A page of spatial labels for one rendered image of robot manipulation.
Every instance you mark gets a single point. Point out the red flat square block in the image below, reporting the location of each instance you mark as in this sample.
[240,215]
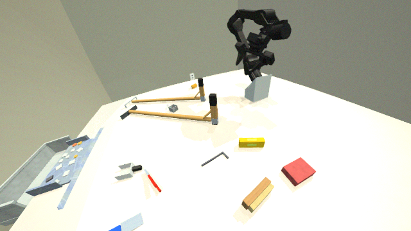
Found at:
[298,171]

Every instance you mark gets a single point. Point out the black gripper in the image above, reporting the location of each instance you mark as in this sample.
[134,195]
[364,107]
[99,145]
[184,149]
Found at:
[266,58]

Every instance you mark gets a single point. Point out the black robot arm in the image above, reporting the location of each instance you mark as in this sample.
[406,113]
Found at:
[273,29]

